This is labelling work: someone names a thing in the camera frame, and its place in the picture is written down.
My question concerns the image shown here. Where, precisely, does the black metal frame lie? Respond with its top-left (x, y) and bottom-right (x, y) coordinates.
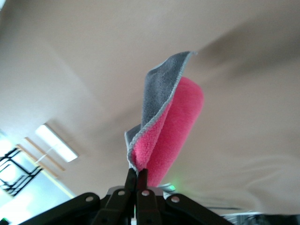
top-left (0, 147), bottom-right (43, 197)

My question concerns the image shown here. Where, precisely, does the pink and grey microfibre towel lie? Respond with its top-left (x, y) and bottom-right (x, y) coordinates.
top-left (124, 51), bottom-right (205, 188)

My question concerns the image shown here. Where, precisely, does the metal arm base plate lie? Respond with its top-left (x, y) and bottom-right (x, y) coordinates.
top-left (161, 184), bottom-right (177, 196)

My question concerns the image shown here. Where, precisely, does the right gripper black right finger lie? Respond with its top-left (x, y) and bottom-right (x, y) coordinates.
top-left (137, 168), bottom-right (232, 225)

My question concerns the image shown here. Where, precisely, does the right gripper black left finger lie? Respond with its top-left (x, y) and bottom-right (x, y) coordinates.
top-left (22, 168), bottom-right (137, 225)

